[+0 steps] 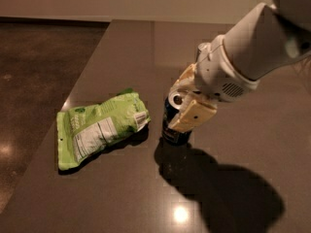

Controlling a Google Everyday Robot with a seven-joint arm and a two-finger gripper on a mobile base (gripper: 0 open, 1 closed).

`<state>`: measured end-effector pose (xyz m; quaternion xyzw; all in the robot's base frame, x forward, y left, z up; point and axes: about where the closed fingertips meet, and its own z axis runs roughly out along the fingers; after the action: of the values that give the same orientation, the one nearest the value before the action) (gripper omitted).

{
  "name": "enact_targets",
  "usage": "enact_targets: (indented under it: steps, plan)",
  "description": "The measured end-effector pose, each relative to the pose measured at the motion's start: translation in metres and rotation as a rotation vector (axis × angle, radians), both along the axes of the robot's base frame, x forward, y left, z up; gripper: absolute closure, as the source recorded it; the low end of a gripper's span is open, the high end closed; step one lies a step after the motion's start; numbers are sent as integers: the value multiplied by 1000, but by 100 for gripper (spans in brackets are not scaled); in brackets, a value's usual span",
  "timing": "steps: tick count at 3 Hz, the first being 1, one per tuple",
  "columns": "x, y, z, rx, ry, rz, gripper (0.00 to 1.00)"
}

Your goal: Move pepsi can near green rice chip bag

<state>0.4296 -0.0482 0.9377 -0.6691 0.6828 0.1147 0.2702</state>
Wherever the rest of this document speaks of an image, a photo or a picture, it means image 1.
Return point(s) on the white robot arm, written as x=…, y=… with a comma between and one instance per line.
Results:
x=268, y=37

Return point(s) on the green rice chip bag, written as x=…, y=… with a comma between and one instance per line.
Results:
x=84, y=131

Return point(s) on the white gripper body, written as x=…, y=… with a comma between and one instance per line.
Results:
x=216, y=71

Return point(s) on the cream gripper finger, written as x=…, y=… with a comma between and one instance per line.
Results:
x=185, y=85
x=196, y=113

